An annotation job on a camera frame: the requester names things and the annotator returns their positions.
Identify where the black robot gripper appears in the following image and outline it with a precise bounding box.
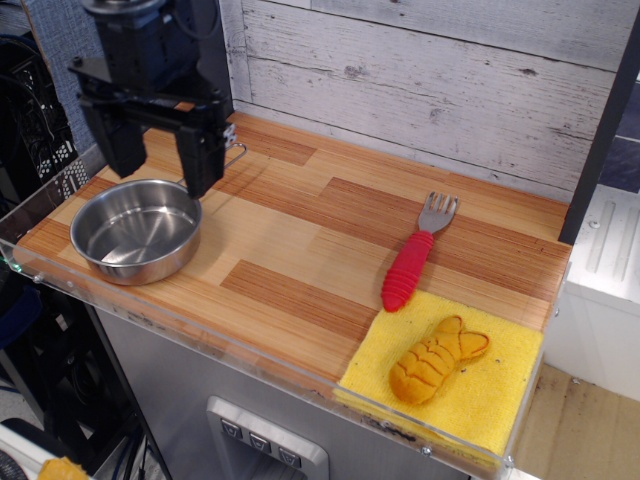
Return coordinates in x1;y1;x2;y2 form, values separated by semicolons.
69;1;235;199

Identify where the small stainless steel pot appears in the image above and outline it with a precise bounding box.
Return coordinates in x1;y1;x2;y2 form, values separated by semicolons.
69;142;248;287

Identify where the clear acrylic table guard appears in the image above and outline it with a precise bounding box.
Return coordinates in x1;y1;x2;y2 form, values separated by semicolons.
0;71;573;471

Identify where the stainless steel cabinet with dispenser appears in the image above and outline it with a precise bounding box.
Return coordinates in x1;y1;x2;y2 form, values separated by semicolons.
91;308;505;479

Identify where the orange plush shrimp toy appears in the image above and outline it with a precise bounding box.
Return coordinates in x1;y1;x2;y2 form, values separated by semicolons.
388;316;490;405

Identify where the yellow cloth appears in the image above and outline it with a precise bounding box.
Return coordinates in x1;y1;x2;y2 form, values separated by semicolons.
334;291;543;470

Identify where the white appliance at right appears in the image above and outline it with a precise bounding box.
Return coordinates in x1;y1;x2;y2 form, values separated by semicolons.
544;185;639;400

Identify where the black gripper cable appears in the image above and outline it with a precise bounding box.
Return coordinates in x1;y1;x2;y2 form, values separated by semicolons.
169;0;221;44

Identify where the dark left support post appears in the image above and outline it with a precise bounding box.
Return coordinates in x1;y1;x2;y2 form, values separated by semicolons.
191;0;234;117

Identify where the dark support post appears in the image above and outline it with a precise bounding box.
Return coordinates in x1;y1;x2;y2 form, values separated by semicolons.
558;12;639;245
191;0;234;117

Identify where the black equipment rack with cables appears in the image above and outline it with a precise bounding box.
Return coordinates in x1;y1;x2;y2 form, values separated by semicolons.
1;33;151;479

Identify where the red handled metal fork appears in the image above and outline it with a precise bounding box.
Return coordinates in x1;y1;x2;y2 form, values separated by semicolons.
381;192;459;312

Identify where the dark right support post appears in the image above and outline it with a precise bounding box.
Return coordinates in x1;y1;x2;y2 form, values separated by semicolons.
558;12;639;245

